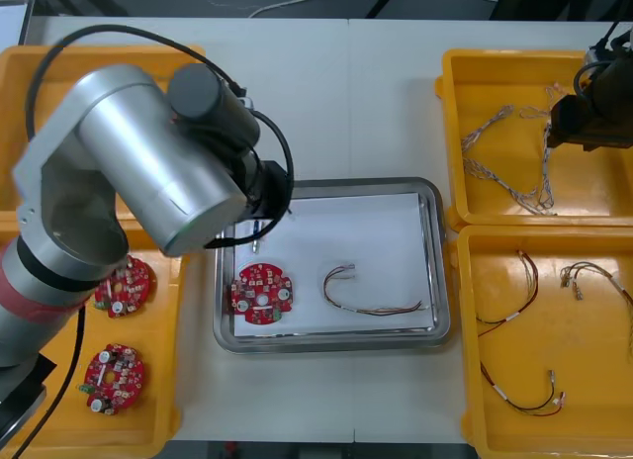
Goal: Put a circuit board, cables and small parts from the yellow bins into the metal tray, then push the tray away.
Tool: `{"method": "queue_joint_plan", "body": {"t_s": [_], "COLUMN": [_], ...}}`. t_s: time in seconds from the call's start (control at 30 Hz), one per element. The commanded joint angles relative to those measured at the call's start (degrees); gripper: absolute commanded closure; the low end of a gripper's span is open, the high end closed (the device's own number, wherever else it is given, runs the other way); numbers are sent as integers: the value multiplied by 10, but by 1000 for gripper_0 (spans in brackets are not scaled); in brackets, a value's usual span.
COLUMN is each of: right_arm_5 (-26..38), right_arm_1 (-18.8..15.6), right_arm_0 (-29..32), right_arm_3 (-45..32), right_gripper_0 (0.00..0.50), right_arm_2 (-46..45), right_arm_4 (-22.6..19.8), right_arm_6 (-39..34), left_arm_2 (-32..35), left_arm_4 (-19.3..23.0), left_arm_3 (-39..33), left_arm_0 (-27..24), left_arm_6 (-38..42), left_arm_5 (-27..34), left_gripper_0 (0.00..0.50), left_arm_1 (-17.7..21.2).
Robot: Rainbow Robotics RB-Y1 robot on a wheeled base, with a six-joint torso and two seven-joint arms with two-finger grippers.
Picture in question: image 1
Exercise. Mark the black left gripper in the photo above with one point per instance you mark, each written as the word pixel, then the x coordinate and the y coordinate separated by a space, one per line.
pixel 269 192

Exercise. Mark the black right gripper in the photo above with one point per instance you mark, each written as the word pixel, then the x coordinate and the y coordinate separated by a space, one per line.
pixel 603 125

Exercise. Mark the round red circuit board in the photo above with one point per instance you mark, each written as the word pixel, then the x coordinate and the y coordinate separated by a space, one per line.
pixel 123 380
pixel 257 281
pixel 128 291

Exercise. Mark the steel tray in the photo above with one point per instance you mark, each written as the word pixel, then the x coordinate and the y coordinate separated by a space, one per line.
pixel 30 9
pixel 442 281

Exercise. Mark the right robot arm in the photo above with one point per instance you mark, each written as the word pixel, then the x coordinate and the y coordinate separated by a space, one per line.
pixel 620 73

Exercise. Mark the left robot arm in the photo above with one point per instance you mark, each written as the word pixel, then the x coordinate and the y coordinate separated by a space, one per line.
pixel 138 147

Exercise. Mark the yellow-orange plastic bin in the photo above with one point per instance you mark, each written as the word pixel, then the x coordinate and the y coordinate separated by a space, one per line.
pixel 544 330
pixel 494 83
pixel 123 429
pixel 15 83

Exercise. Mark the white paper sheet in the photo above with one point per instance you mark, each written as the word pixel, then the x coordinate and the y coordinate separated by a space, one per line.
pixel 371 231
pixel 10 24

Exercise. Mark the black equipment base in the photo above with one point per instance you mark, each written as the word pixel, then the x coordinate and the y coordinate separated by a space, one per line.
pixel 519 4

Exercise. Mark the black stand leg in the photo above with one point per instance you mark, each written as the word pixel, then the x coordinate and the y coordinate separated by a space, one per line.
pixel 381 4

